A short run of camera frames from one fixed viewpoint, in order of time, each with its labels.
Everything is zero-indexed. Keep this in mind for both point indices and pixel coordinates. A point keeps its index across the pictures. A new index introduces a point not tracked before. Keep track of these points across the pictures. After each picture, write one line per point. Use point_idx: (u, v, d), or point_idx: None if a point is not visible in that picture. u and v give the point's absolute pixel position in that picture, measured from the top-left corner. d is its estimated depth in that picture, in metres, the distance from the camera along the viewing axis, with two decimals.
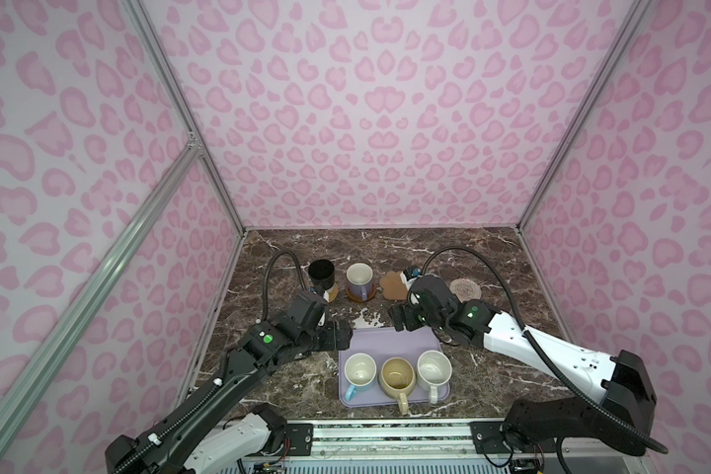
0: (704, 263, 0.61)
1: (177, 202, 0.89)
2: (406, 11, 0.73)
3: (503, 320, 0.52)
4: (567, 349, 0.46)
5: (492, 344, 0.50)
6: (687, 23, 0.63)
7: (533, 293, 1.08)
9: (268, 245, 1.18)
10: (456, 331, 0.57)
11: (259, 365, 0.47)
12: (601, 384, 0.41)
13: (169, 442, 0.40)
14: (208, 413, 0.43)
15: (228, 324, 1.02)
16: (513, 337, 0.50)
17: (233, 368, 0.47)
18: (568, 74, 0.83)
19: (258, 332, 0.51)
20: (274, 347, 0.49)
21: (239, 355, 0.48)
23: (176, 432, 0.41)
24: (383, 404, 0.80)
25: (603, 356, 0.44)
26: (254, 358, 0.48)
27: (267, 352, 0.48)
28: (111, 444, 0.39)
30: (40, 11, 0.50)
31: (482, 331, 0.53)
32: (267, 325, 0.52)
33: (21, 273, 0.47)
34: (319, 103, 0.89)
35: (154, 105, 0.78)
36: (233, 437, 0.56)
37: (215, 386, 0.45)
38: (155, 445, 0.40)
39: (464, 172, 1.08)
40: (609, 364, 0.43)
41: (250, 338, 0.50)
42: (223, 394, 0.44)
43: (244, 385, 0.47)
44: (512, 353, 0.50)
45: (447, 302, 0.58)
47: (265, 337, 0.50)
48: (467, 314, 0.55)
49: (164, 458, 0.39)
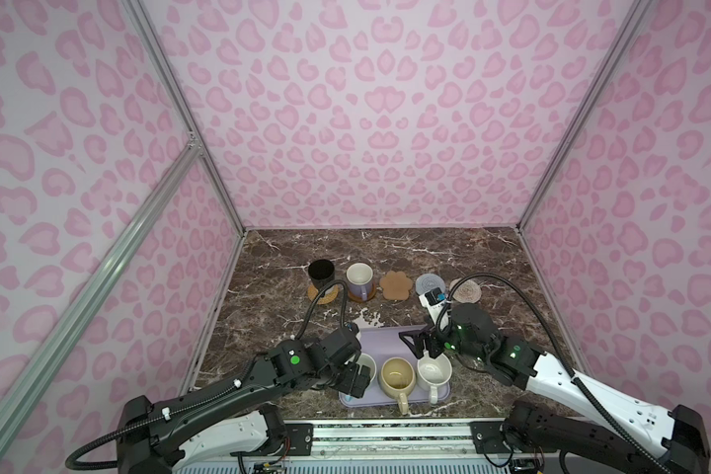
0: (704, 263, 0.61)
1: (177, 202, 0.89)
2: (407, 11, 0.73)
3: (549, 363, 0.51)
4: (622, 401, 0.45)
5: (536, 386, 0.52)
6: (687, 23, 0.63)
7: (533, 293, 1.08)
9: (268, 244, 1.19)
10: (497, 367, 0.54)
11: (278, 383, 0.48)
12: (661, 442, 0.40)
13: (176, 422, 0.42)
14: (217, 409, 0.44)
15: (228, 324, 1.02)
16: (562, 383, 0.48)
17: (254, 375, 0.48)
18: (568, 74, 0.83)
19: (287, 349, 0.52)
20: (296, 370, 0.49)
21: (263, 363, 0.49)
23: (184, 415, 0.43)
24: (383, 404, 0.80)
25: (661, 410, 0.43)
26: (276, 373, 0.49)
27: (288, 372, 0.49)
28: (129, 400, 0.42)
30: (40, 11, 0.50)
31: (527, 373, 0.51)
32: (298, 344, 0.53)
33: (21, 272, 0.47)
34: (319, 103, 0.89)
35: (154, 105, 0.78)
36: (231, 433, 0.56)
37: (234, 386, 0.46)
38: (165, 421, 0.42)
39: (464, 171, 1.08)
40: (668, 420, 0.42)
41: (279, 351, 0.51)
42: (236, 396, 0.46)
43: (257, 396, 0.48)
44: (559, 397, 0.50)
45: (490, 339, 0.55)
47: (293, 356, 0.51)
48: (510, 355, 0.53)
49: (166, 434, 0.41)
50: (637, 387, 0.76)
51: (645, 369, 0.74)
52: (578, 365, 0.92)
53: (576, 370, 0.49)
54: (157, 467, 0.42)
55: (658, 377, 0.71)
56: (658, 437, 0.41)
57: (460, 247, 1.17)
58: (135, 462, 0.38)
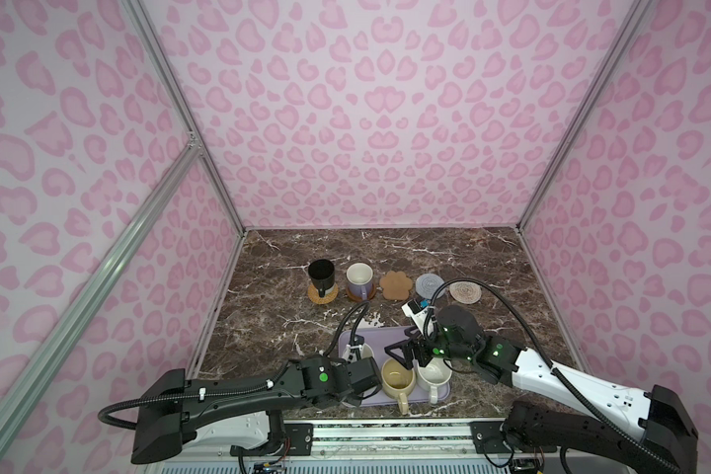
0: (704, 263, 0.61)
1: (176, 202, 0.88)
2: (406, 11, 0.73)
3: (528, 357, 0.53)
4: (600, 386, 0.46)
5: (520, 382, 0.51)
6: (687, 23, 0.63)
7: (532, 293, 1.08)
9: (268, 244, 1.19)
10: (483, 366, 0.56)
11: (303, 396, 0.49)
12: (639, 423, 0.41)
13: (207, 404, 0.43)
14: (244, 404, 0.45)
15: (228, 324, 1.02)
16: (542, 375, 0.50)
17: (283, 381, 0.49)
18: (568, 74, 0.83)
19: (318, 363, 0.53)
20: (323, 389, 0.51)
21: (294, 372, 0.51)
23: (214, 401, 0.44)
24: (383, 404, 0.80)
25: (637, 392, 0.44)
26: (303, 385, 0.50)
27: (316, 388, 0.50)
28: (171, 370, 0.44)
30: (39, 11, 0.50)
31: (511, 369, 0.53)
32: (327, 361, 0.54)
33: (21, 272, 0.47)
34: (319, 103, 0.89)
35: (153, 105, 0.78)
36: (238, 425, 0.57)
37: (265, 387, 0.47)
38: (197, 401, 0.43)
39: (464, 171, 1.08)
40: (644, 401, 0.43)
41: (310, 363, 0.53)
42: (265, 397, 0.47)
43: (280, 402, 0.49)
44: (544, 391, 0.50)
45: (477, 339, 0.57)
47: (322, 373, 0.52)
48: (493, 354, 0.56)
49: (197, 414, 0.42)
50: (637, 387, 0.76)
51: (645, 369, 0.74)
52: (578, 364, 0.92)
53: (555, 361, 0.51)
54: (175, 444, 0.43)
55: (658, 377, 0.71)
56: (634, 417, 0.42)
57: (460, 247, 1.17)
58: (163, 433, 0.39)
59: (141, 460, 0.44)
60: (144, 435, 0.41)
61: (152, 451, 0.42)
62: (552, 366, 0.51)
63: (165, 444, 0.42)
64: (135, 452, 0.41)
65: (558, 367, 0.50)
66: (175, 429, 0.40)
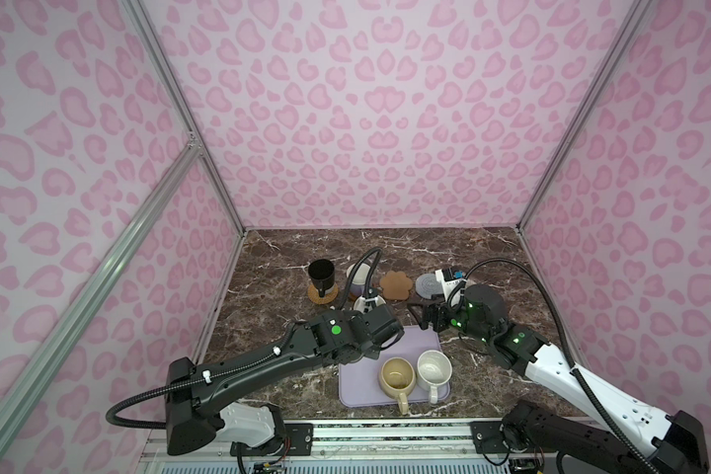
0: (704, 263, 0.61)
1: (176, 202, 0.88)
2: (406, 11, 0.73)
3: (550, 353, 0.51)
4: (620, 397, 0.44)
5: (534, 373, 0.53)
6: (687, 23, 0.63)
7: (533, 293, 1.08)
9: (268, 244, 1.19)
10: (499, 351, 0.56)
11: (318, 354, 0.44)
12: (652, 440, 0.40)
13: (215, 386, 0.41)
14: (257, 375, 0.42)
15: (228, 324, 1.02)
16: (560, 372, 0.49)
17: (293, 345, 0.45)
18: (568, 74, 0.83)
19: (328, 319, 0.48)
20: (338, 341, 0.46)
21: (304, 334, 0.46)
23: (222, 380, 0.41)
24: (383, 404, 0.80)
25: (658, 412, 0.42)
26: (315, 344, 0.45)
27: (330, 343, 0.45)
28: (174, 361, 0.42)
30: (40, 11, 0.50)
31: (526, 358, 0.52)
32: (339, 315, 0.49)
33: (21, 272, 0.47)
34: (319, 103, 0.89)
35: (153, 105, 0.78)
36: (255, 418, 0.58)
37: (273, 355, 0.44)
38: (205, 384, 0.41)
39: (464, 171, 1.08)
40: (664, 422, 0.41)
41: (320, 321, 0.48)
42: (276, 364, 0.43)
43: (294, 365, 0.44)
44: (560, 391, 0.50)
45: (499, 322, 0.56)
47: (335, 327, 0.47)
48: (513, 340, 0.54)
49: (207, 397, 0.40)
50: (637, 387, 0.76)
51: (645, 369, 0.74)
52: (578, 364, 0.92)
53: (577, 361, 0.50)
54: (199, 428, 0.41)
55: (658, 377, 0.71)
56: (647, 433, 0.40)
57: (460, 247, 1.17)
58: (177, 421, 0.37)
59: (179, 450, 0.43)
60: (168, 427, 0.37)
61: (184, 439, 0.41)
62: (574, 366, 0.49)
63: (192, 430, 0.40)
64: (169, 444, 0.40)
65: (579, 369, 0.48)
66: (188, 417, 0.38)
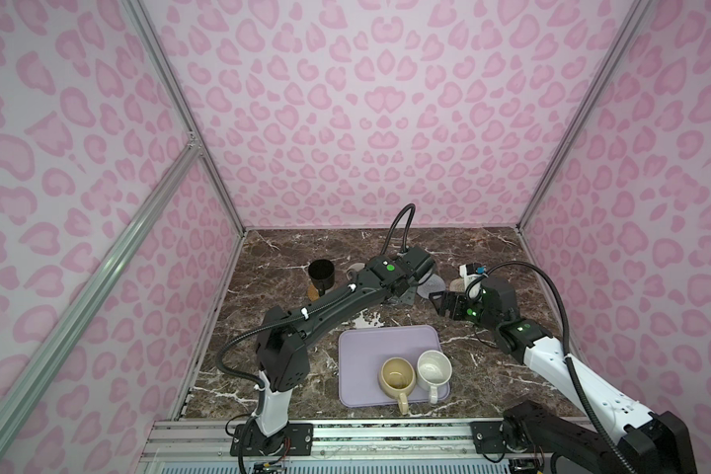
0: (704, 263, 0.61)
1: (176, 202, 0.88)
2: (407, 11, 0.73)
3: (549, 344, 0.54)
4: (607, 389, 0.45)
5: (530, 359, 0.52)
6: (688, 23, 0.63)
7: (533, 293, 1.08)
9: (268, 244, 1.19)
10: (503, 336, 0.60)
11: (383, 284, 0.54)
12: (624, 427, 0.41)
13: (314, 319, 0.48)
14: (345, 308, 0.51)
15: (228, 324, 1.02)
16: (553, 358, 0.52)
17: (362, 281, 0.54)
18: (568, 74, 0.83)
19: (380, 261, 0.57)
20: (394, 275, 0.55)
21: (366, 274, 0.55)
23: (318, 314, 0.49)
24: (383, 404, 0.80)
25: (642, 408, 0.42)
26: (377, 278, 0.54)
27: (389, 276, 0.55)
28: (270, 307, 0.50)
30: (40, 11, 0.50)
31: (526, 345, 0.56)
32: (386, 258, 0.58)
33: (21, 273, 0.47)
34: (319, 103, 0.89)
35: (154, 105, 0.78)
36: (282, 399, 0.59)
37: (351, 289, 0.52)
38: (304, 319, 0.48)
39: (464, 171, 1.08)
40: (644, 415, 0.42)
41: (374, 263, 0.57)
42: (355, 296, 0.52)
43: (368, 297, 0.54)
44: (557, 382, 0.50)
45: (508, 310, 0.61)
47: (388, 265, 0.57)
48: (518, 328, 0.58)
49: (310, 329, 0.47)
50: (637, 387, 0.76)
51: (645, 369, 0.74)
52: None
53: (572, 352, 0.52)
54: (305, 357, 0.48)
55: (658, 377, 0.71)
56: (621, 422, 0.42)
57: (460, 247, 1.17)
58: (293, 350, 0.44)
59: (284, 385, 0.49)
60: (281, 362, 0.46)
61: (292, 371, 0.48)
62: (567, 355, 0.52)
63: (302, 357, 0.47)
64: (281, 376, 0.47)
65: (572, 356, 0.51)
66: (301, 344, 0.45)
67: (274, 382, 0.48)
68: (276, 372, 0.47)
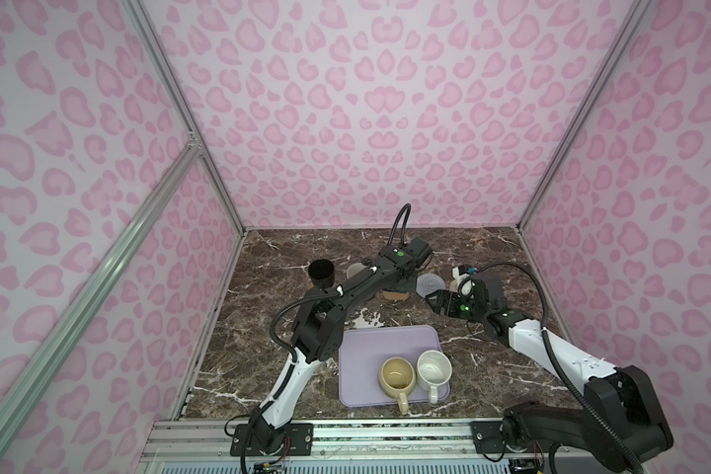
0: (704, 263, 0.61)
1: (176, 202, 0.88)
2: (407, 11, 0.73)
3: (528, 324, 0.59)
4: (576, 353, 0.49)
5: (515, 341, 0.61)
6: (687, 23, 0.63)
7: (533, 294, 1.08)
9: (268, 244, 1.19)
10: (489, 323, 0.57)
11: (398, 267, 0.65)
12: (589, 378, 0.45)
13: (348, 295, 0.57)
14: (369, 288, 0.61)
15: (228, 324, 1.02)
16: (531, 334, 0.57)
17: (379, 264, 0.64)
18: (568, 73, 0.83)
19: (392, 248, 0.68)
20: (406, 259, 0.66)
21: (381, 259, 0.65)
23: (350, 290, 0.58)
24: (383, 404, 0.80)
25: (606, 363, 0.46)
26: (393, 262, 0.65)
27: (402, 261, 0.65)
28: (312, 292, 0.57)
30: (40, 11, 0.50)
31: (509, 325, 0.62)
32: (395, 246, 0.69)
33: (21, 273, 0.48)
34: (318, 103, 0.89)
35: (153, 105, 0.78)
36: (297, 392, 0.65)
37: (371, 271, 0.62)
38: (340, 295, 0.57)
39: (464, 171, 1.08)
40: (607, 369, 0.45)
41: (386, 250, 0.67)
42: (376, 277, 0.62)
43: (387, 278, 0.65)
44: (532, 355, 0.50)
45: (495, 299, 0.67)
47: (398, 251, 0.68)
48: (504, 314, 0.63)
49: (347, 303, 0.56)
50: None
51: (645, 369, 0.74)
52: None
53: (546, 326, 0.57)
54: (342, 330, 0.57)
55: (659, 377, 0.70)
56: (588, 376, 0.45)
57: (460, 247, 1.17)
58: (333, 320, 0.53)
59: (322, 356, 0.57)
60: (322, 333, 0.55)
61: (330, 342, 0.56)
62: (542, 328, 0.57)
63: (340, 329, 0.56)
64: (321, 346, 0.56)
65: (547, 329, 0.56)
66: (342, 314, 0.54)
67: (310, 355, 0.57)
68: (316, 344, 0.57)
